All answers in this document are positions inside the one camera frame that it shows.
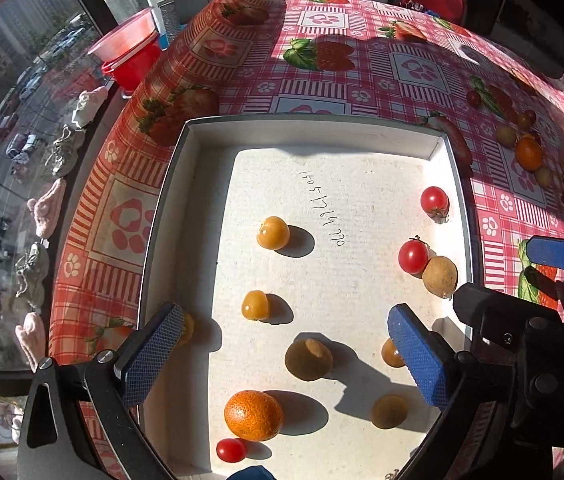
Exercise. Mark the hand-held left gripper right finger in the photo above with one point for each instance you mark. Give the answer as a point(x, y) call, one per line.
point(421, 355)

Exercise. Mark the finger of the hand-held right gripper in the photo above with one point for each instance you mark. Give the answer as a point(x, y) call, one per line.
point(561, 254)
point(491, 305)

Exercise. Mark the white sneaker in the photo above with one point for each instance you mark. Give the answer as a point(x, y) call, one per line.
point(32, 270)
point(89, 105)
point(64, 152)

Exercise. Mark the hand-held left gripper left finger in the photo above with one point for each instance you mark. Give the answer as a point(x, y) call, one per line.
point(154, 355)

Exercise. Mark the pink plastic basin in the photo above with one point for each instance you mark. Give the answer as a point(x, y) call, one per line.
point(122, 35)

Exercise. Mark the red cherry tomato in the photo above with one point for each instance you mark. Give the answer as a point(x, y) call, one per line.
point(472, 97)
point(413, 256)
point(434, 200)
point(526, 119)
point(231, 450)

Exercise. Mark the grey textured board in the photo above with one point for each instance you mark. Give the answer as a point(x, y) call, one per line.
point(168, 20)

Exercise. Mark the orange mandarin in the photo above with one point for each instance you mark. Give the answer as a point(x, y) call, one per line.
point(253, 415)
point(529, 152)

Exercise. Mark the pink fluffy slipper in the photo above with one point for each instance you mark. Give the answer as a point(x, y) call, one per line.
point(47, 207)
point(32, 342)
point(2, 405)

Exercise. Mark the red strawberry print tablecloth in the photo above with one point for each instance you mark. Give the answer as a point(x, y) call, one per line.
point(341, 85)

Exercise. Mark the red plastic bucket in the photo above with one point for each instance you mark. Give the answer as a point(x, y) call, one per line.
point(132, 70)

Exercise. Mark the white shallow cardboard tray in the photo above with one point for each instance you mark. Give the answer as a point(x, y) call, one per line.
point(351, 185)

